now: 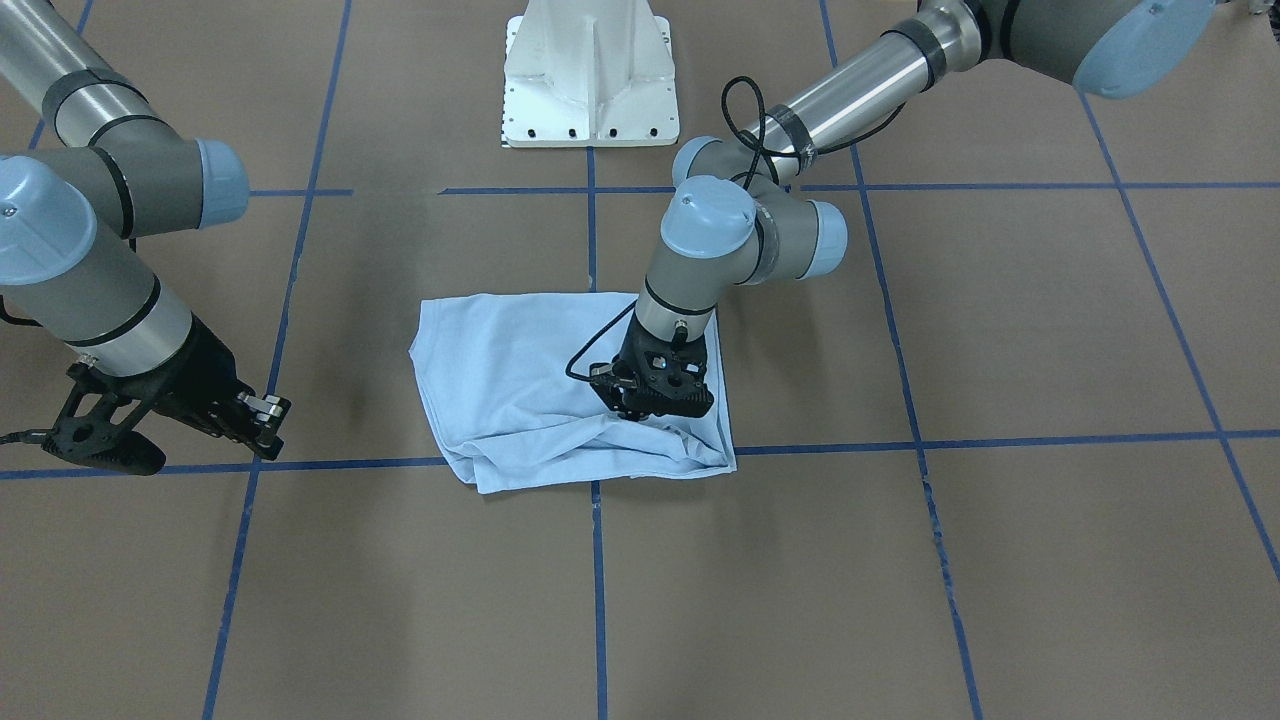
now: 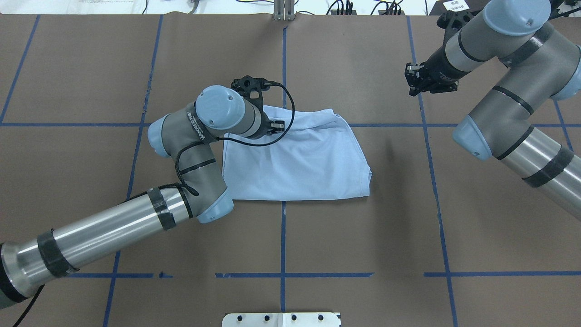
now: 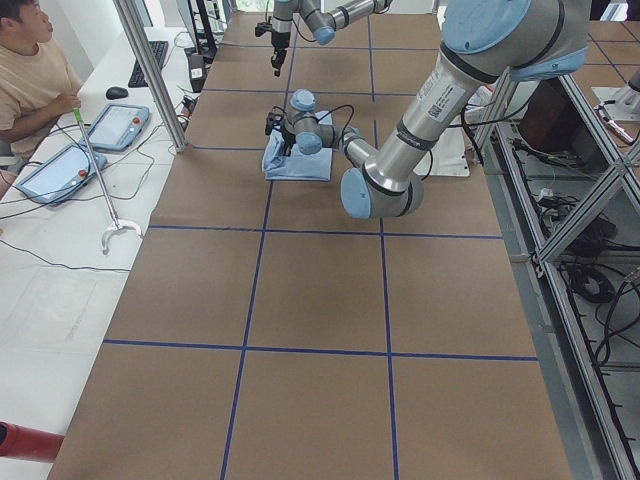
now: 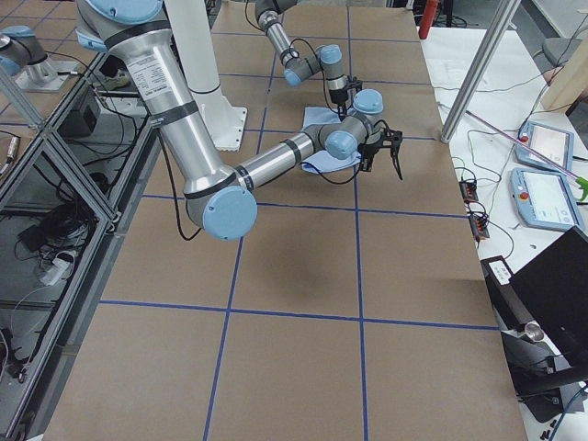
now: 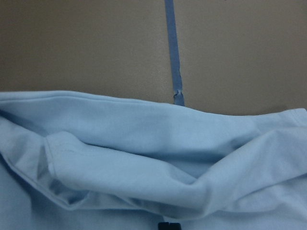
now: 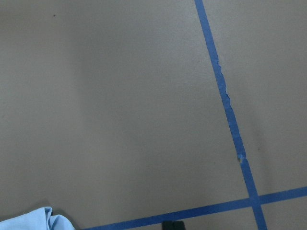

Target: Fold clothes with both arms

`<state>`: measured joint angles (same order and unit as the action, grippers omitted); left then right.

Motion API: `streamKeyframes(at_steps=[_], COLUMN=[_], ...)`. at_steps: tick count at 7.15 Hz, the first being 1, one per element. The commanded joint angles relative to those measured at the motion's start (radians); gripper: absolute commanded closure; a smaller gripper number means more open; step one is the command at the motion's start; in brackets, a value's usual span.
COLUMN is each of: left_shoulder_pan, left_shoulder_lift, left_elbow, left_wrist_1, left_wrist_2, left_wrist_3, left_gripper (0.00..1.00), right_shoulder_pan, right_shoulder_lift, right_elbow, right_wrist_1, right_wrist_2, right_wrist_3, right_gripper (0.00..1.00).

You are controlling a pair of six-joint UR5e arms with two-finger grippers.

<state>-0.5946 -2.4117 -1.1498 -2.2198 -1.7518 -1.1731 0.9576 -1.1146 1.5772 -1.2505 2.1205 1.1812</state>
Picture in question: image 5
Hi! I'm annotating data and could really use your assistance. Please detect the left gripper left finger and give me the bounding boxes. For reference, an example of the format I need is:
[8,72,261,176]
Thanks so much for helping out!
[158,222,169,230]

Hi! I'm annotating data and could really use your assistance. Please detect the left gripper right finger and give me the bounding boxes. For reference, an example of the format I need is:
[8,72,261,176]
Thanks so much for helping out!
[169,223,180,230]

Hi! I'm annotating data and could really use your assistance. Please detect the light blue t-shirt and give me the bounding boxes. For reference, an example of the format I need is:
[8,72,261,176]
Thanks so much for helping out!
[0,91,307,230]

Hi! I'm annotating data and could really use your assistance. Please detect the blue tape line lengthwise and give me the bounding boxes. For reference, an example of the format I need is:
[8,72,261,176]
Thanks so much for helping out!
[164,0,185,106]

